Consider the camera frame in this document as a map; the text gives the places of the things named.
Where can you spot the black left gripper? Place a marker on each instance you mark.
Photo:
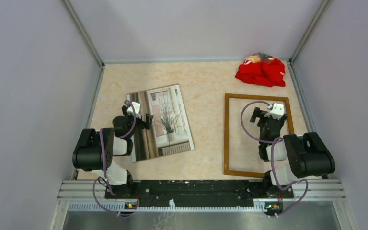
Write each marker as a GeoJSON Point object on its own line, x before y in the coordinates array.
{"type": "Point", "coordinates": [143, 124]}

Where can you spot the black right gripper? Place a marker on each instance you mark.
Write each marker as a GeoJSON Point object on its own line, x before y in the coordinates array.
{"type": "Point", "coordinates": [259, 113]}

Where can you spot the printed plant window photo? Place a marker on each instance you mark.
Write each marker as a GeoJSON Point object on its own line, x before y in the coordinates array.
{"type": "Point", "coordinates": [169, 131]}

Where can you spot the wooden picture frame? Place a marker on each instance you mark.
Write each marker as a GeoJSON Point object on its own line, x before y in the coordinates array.
{"type": "Point", "coordinates": [226, 152]}

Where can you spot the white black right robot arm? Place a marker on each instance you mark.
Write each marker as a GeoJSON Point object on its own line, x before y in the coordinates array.
{"type": "Point", "coordinates": [307, 154]}

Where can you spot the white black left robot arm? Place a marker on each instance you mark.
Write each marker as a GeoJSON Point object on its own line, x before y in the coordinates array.
{"type": "Point", "coordinates": [95, 150]}

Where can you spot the red crumpled cloth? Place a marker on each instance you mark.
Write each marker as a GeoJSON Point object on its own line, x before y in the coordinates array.
{"type": "Point", "coordinates": [263, 70]}

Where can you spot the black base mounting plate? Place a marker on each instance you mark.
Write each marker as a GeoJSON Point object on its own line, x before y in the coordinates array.
{"type": "Point", "coordinates": [196, 193]}

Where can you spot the left controller board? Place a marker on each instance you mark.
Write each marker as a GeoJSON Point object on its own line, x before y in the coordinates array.
{"type": "Point", "coordinates": [130, 206]}

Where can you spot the controller board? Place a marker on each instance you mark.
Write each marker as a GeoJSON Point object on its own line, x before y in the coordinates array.
{"type": "Point", "coordinates": [274, 206]}
{"type": "Point", "coordinates": [130, 206]}

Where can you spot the right controller board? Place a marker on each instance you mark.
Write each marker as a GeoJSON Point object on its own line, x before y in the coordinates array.
{"type": "Point", "coordinates": [274, 206]}

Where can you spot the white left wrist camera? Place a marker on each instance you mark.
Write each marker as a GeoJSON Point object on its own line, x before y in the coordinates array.
{"type": "Point", "coordinates": [135, 108]}

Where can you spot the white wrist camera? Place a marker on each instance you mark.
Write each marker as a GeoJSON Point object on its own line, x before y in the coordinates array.
{"type": "Point", "coordinates": [277, 111]}
{"type": "Point", "coordinates": [135, 108]}

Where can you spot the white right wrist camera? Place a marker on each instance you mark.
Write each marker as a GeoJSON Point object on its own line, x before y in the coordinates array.
{"type": "Point", "coordinates": [277, 111]}

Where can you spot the white toothed cable duct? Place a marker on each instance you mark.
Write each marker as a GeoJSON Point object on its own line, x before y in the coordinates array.
{"type": "Point", "coordinates": [120, 206]}

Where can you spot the aluminium front rail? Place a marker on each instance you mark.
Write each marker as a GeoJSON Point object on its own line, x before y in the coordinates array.
{"type": "Point", "coordinates": [318, 190]}

